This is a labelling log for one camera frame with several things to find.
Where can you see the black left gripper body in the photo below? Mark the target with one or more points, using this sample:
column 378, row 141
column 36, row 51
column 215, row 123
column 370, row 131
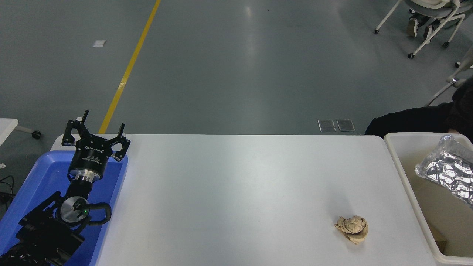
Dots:
column 90, row 157

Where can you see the foil plate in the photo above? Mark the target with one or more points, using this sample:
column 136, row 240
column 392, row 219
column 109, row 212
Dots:
column 449, row 171

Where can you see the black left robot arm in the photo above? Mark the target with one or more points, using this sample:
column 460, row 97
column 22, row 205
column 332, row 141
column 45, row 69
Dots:
column 40, row 232

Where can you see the grey floor plate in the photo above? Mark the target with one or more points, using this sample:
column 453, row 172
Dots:
column 346, row 125
column 327, row 125

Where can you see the person's hand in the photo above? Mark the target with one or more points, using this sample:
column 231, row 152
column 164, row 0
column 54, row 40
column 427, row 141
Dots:
column 457, row 131

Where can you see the blue plastic tray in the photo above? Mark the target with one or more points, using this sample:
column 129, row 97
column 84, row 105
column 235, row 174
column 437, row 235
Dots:
column 44, row 173

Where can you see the white side table with caster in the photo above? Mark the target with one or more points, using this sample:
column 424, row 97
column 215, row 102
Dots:
column 5, row 127

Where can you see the white paper scrap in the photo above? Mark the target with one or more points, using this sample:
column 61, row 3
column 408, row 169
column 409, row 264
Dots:
column 99, row 43

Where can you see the crumpled tan paper ball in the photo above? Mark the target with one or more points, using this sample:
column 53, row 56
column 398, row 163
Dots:
column 353, row 229

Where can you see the person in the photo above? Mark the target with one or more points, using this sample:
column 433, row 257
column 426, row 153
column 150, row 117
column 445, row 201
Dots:
column 412, row 26
column 417, row 120

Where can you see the large pale plastic bin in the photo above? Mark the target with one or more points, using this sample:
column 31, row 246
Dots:
column 417, row 207

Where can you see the white office chair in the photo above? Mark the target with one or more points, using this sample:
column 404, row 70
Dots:
column 432, row 4
column 439, row 93

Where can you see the brown cardboard piece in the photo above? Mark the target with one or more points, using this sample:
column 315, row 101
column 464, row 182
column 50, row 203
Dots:
column 438, row 240

